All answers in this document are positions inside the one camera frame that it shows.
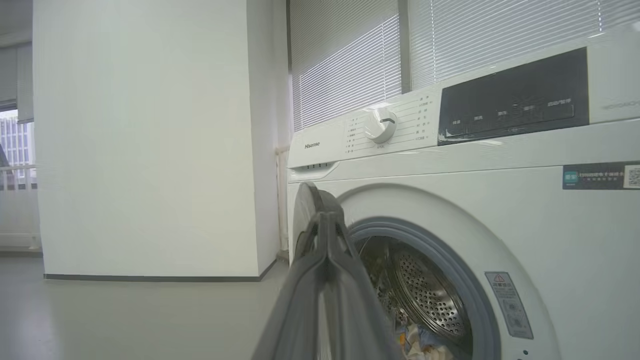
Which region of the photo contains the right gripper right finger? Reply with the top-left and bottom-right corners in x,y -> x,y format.
327,212 -> 403,360

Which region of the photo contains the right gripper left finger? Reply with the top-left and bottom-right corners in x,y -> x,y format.
251,212 -> 331,360

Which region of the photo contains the blue cartoon face garment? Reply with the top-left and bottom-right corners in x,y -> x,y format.
397,322 -> 448,348

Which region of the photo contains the round dark glass washer door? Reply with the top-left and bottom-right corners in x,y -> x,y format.
291,182 -> 358,266

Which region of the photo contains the stainless steel washing machine drum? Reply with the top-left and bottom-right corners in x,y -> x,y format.
357,236 -> 473,358

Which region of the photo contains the white washing machine dial knob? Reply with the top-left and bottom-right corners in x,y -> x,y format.
364,107 -> 398,144

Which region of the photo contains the white front-load washing machine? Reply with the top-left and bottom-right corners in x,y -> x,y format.
287,25 -> 640,360

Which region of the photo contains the black washing machine control panel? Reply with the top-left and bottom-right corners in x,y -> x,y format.
438,47 -> 590,146

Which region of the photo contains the grey warning sticker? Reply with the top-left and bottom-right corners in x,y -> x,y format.
485,271 -> 534,340

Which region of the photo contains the dark QR label sticker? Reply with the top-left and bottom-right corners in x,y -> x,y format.
562,161 -> 640,190

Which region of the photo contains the grey roller blind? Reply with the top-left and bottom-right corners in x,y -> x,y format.
0,44 -> 35,123

